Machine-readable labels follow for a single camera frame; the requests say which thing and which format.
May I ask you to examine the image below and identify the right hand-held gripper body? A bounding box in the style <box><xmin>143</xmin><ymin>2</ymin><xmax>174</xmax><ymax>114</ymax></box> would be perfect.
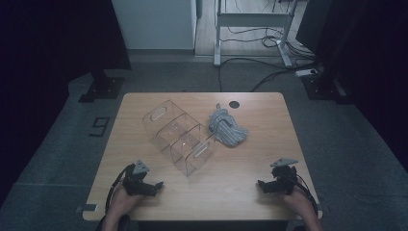
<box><xmin>269</xmin><ymin>157</ymin><xmax>300</xmax><ymax>196</ymax></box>

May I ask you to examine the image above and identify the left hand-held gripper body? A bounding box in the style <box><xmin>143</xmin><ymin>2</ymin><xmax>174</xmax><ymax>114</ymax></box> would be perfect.
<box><xmin>122</xmin><ymin>159</ymin><xmax>152</xmax><ymax>197</ymax></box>

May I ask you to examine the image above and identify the clear acrylic divided organizer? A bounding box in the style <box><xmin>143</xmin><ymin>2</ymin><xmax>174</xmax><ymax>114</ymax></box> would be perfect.
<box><xmin>141</xmin><ymin>99</ymin><xmax>217</xmax><ymax>178</ymax></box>

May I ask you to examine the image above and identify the grey striped cloth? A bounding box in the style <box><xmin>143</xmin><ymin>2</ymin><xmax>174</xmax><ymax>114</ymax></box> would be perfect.
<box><xmin>208</xmin><ymin>103</ymin><xmax>249</xmax><ymax>148</ymax></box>

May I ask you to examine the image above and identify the person's left hand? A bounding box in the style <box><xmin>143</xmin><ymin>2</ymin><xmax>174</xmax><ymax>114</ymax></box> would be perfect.
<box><xmin>105</xmin><ymin>184</ymin><xmax>145</xmax><ymax>222</ymax></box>

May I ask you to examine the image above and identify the person's right hand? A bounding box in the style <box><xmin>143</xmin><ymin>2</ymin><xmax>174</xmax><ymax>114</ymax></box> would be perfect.
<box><xmin>282</xmin><ymin>185</ymin><xmax>319</xmax><ymax>222</ymax></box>

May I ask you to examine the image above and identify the grey tape strip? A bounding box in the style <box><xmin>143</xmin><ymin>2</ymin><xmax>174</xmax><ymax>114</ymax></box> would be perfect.
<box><xmin>76</xmin><ymin>204</ymin><xmax>98</xmax><ymax>215</ymax></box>

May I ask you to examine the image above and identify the black stand base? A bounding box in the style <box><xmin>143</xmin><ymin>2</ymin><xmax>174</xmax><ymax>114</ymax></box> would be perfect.
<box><xmin>301</xmin><ymin>75</ymin><xmax>354</xmax><ymax>105</ymax></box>
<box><xmin>78</xmin><ymin>68</ymin><xmax>125</xmax><ymax>104</ymax></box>

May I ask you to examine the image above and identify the white power strip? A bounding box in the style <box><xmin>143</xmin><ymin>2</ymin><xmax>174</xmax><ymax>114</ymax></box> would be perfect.
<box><xmin>294</xmin><ymin>67</ymin><xmax>319</xmax><ymax>78</ymax></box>

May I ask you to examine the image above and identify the dark curtain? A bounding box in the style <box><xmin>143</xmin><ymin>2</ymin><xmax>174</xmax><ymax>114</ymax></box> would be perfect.
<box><xmin>0</xmin><ymin>0</ymin><xmax>133</xmax><ymax>206</ymax></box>
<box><xmin>296</xmin><ymin>0</ymin><xmax>408</xmax><ymax>171</ymax></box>

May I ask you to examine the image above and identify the white cabinet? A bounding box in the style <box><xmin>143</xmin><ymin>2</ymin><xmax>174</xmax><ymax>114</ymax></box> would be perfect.
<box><xmin>111</xmin><ymin>0</ymin><xmax>198</xmax><ymax>51</ymax></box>

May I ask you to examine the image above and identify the left hand-held gripper black cable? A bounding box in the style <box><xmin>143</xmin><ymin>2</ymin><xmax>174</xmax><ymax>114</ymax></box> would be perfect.
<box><xmin>104</xmin><ymin>164</ymin><xmax>136</xmax><ymax>215</ymax></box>

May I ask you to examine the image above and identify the hand-held gripper black cable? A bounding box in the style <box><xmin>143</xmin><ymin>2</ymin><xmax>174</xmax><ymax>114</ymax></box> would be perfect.
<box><xmin>104</xmin><ymin>164</ymin><xmax>136</xmax><ymax>215</ymax></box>
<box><xmin>294</xmin><ymin>174</ymin><xmax>319</xmax><ymax>216</ymax></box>

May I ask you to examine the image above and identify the right hand-held gripper black cable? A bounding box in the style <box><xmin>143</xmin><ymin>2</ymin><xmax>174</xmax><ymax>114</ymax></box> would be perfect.
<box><xmin>294</xmin><ymin>174</ymin><xmax>319</xmax><ymax>216</ymax></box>

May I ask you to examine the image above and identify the black floor cable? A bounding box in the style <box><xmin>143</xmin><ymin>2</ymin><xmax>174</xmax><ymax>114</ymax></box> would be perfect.
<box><xmin>217</xmin><ymin>57</ymin><xmax>299</xmax><ymax>93</ymax></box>
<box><xmin>249</xmin><ymin>62</ymin><xmax>321</xmax><ymax>93</ymax></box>

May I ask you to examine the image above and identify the tangle of black cables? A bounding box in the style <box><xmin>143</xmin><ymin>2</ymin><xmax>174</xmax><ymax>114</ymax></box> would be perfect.
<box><xmin>220</xmin><ymin>0</ymin><xmax>317</xmax><ymax>61</ymax></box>

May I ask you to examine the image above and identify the white desk frame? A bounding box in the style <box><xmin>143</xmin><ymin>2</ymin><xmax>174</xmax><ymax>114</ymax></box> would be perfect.
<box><xmin>214</xmin><ymin>0</ymin><xmax>301</xmax><ymax>67</ymax></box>

